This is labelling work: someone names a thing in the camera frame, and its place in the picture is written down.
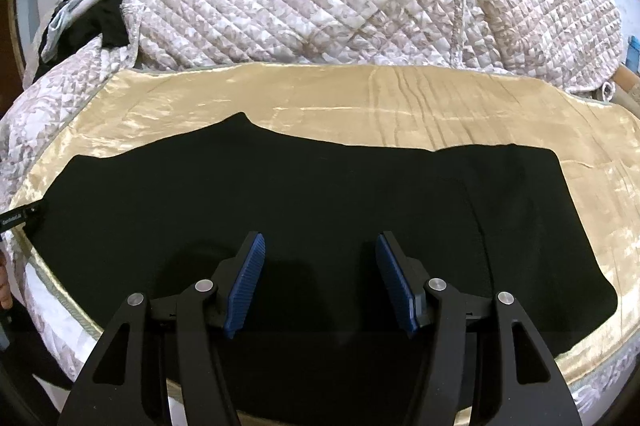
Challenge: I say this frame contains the black pants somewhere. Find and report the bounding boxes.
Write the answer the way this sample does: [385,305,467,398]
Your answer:
[25,113,617,425]

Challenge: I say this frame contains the person's left hand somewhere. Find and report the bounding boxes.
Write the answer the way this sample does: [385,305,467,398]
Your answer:
[0,252,13,309]

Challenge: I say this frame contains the dark clothes pile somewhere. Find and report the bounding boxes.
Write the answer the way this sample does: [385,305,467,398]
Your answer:
[34,0,129,80]

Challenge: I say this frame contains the golden satin bed sheet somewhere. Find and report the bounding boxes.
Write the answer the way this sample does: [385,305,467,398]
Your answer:
[6,61,640,426]

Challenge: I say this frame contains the blue bottle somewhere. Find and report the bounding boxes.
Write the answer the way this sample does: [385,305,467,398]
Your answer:
[625,35,640,73]

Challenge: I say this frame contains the quilted floral comforter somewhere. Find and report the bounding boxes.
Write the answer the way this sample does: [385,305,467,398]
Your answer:
[22,0,624,100]

